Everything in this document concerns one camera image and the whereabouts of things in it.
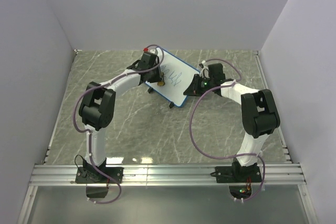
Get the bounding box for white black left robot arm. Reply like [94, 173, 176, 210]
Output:
[78, 60, 163, 183]

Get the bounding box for yellow black whiteboard eraser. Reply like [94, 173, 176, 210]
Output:
[157, 73, 165, 87]

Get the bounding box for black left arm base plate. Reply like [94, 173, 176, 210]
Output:
[75, 167, 123, 184]

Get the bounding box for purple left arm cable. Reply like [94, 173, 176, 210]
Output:
[72, 44, 166, 205]

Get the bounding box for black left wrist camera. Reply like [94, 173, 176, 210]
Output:
[138, 51, 159, 71]

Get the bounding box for aluminium rail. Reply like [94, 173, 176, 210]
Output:
[253, 50, 293, 163]
[28, 163, 306, 187]

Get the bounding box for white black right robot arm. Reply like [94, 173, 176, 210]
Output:
[183, 74, 280, 182]

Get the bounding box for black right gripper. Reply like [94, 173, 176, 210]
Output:
[183, 75, 214, 98]

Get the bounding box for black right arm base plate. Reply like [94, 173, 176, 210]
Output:
[210, 166, 262, 184]

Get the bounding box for aluminium right side rail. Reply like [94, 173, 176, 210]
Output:
[253, 50, 293, 163]

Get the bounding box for blue framed whiteboard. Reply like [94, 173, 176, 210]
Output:
[146, 47, 199, 108]

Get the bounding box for aluminium front rail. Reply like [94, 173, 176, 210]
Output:
[28, 163, 306, 187]

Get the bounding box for black whiteboard foot right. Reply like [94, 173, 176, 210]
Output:
[169, 102, 175, 109]

